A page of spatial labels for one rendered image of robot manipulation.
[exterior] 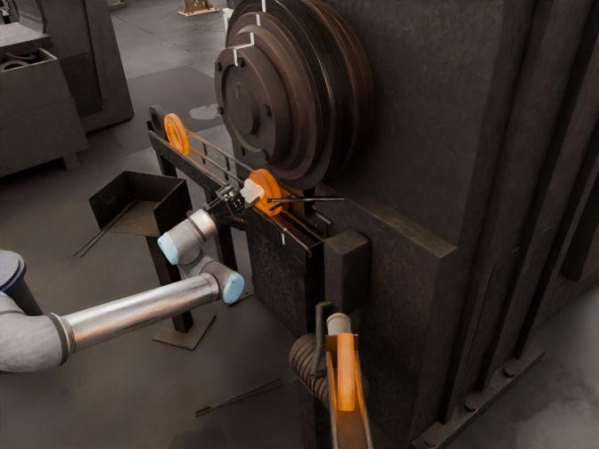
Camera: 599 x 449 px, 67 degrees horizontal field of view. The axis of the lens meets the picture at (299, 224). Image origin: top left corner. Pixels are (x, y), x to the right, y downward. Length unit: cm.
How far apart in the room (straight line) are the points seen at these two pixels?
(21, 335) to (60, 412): 98
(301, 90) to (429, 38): 27
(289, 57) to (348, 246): 47
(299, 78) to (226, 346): 129
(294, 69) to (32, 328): 76
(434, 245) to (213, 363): 117
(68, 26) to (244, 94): 294
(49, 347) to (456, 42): 99
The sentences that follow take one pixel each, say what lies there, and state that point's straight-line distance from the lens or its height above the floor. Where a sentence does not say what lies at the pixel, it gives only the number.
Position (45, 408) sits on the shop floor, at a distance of 208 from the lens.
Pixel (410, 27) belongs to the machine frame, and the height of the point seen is 130.
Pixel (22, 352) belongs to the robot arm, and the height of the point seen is 82.
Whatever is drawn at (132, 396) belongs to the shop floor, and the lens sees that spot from 196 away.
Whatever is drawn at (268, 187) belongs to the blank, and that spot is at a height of 80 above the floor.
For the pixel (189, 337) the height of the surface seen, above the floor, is 1.
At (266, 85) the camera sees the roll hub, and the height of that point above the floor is 120.
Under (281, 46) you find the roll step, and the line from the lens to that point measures 103.
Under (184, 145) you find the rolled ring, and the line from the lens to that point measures 202.
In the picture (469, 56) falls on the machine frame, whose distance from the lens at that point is 90.
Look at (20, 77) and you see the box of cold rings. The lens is 339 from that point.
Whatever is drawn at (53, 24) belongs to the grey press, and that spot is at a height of 85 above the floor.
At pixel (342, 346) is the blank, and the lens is 95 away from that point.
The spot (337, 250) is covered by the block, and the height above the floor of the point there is 80.
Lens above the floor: 153
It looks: 37 degrees down
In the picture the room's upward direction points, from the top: 4 degrees counter-clockwise
